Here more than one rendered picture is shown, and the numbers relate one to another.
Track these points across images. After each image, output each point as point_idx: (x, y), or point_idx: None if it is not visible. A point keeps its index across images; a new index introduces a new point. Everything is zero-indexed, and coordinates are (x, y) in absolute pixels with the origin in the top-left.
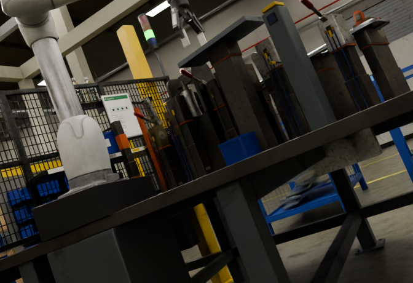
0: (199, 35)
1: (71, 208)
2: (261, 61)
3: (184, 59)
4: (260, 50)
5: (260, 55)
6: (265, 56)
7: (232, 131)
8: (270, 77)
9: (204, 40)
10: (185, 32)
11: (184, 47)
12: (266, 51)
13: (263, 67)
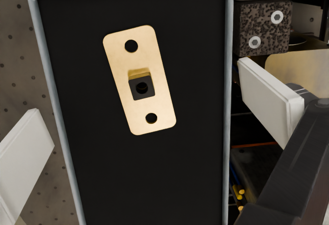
0: (282, 121)
1: None
2: (239, 170)
3: (41, 55)
4: (249, 198)
5: (245, 183)
6: (234, 191)
7: None
8: (231, 144)
9: (260, 117)
10: (26, 198)
11: (25, 114)
12: (243, 203)
13: (234, 157)
